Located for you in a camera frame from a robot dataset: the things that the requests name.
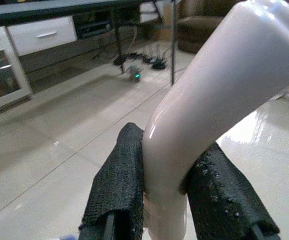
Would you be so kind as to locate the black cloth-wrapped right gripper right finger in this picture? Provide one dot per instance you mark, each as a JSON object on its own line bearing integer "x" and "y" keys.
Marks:
{"x": 222, "y": 195}

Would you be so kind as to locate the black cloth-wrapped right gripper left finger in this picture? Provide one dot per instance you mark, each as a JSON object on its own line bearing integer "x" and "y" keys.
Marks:
{"x": 119, "y": 180}

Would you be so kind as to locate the small device with green light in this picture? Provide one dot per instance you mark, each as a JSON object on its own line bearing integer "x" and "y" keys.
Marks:
{"x": 134, "y": 73}

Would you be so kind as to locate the white media cabinet with drawer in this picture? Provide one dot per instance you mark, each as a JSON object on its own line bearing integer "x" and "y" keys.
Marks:
{"x": 42, "y": 37}

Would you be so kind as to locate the brown upholstered armchair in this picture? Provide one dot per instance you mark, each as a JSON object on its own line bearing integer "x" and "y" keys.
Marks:
{"x": 199, "y": 30}

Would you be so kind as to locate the dark folding table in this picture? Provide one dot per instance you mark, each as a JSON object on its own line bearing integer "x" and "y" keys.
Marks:
{"x": 89, "y": 10}

